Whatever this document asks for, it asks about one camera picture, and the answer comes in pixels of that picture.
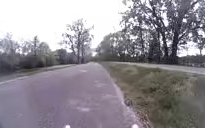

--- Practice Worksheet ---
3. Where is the pale gravel road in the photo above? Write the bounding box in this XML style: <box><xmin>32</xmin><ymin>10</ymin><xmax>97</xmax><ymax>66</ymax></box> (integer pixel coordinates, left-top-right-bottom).
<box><xmin>111</xmin><ymin>61</ymin><xmax>205</xmax><ymax>77</ymax></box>

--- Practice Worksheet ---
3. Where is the grass verge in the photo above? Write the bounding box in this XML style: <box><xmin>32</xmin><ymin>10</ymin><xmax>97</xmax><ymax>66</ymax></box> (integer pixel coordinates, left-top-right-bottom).
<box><xmin>99</xmin><ymin>61</ymin><xmax>205</xmax><ymax>128</ymax></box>

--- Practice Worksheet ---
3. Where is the grey asphalt path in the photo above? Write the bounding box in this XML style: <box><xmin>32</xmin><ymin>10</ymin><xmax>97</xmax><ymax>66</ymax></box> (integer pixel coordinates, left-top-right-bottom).
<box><xmin>0</xmin><ymin>62</ymin><xmax>148</xmax><ymax>128</ymax></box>

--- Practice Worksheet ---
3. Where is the tall bare tree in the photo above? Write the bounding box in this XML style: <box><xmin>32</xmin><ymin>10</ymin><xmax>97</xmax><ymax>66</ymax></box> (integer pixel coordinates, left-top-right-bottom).
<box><xmin>60</xmin><ymin>18</ymin><xmax>95</xmax><ymax>65</ymax></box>

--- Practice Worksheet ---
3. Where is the grass strip beside path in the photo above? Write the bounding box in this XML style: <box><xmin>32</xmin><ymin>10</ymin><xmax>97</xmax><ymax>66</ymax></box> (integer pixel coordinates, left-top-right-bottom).
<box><xmin>0</xmin><ymin>63</ymin><xmax>78</xmax><ymax>86</ymax></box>

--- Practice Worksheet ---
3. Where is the row of trees and bushes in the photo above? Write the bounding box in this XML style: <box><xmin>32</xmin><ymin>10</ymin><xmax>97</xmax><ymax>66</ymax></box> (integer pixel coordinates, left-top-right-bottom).
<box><xmin>0</xmin><ymin>31</ymin><xmax>78</xmax><ymax>75</ymax></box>

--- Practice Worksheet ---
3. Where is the row of large trees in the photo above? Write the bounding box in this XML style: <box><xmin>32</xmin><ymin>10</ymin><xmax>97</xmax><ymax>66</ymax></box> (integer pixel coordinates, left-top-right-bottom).
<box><xmin>95</xmin><ymin>0</ymin><xmax>205</xmax><ymax>69</ymax></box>

